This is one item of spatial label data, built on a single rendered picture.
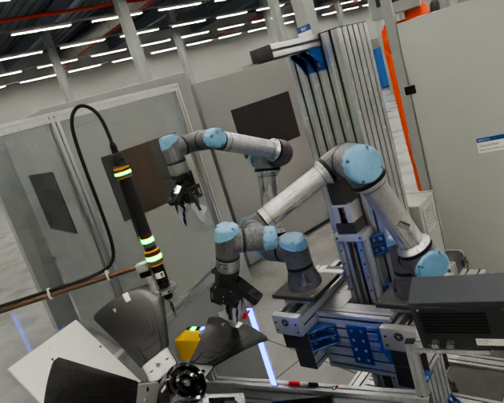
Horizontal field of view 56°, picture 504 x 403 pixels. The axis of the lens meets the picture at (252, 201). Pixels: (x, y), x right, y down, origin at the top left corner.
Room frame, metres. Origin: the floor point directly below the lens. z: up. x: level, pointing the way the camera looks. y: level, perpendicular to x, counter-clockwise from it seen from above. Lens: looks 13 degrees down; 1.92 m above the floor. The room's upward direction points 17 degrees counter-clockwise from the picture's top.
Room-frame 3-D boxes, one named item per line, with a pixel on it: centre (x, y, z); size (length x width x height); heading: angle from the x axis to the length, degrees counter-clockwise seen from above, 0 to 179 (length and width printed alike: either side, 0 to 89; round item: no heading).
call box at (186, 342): (1.74, 0.36, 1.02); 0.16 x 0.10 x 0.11; 58
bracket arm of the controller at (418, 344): (1.24, -0.42, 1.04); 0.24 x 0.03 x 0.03; 58
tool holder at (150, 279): (1.28, 0.31, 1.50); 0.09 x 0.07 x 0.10; 93
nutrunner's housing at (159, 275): (1.28, 0.30, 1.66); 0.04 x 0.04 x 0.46
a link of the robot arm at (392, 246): (1.61, -0.48, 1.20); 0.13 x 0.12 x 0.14; 6
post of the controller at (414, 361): (1.30, -0.34, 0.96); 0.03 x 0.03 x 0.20; 58
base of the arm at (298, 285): (1.96, -0.12, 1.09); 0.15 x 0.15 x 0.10
